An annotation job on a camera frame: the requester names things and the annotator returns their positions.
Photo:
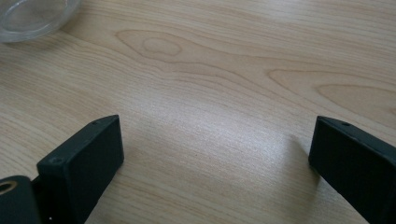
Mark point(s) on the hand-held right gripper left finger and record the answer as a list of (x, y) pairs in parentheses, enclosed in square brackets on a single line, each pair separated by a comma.
[(81, 168)]

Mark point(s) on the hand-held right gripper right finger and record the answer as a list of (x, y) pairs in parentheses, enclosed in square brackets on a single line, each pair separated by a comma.
[(355, 161)]

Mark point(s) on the clear glass bowl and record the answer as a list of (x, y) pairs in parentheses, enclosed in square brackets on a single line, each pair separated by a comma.
[(31, 15)]

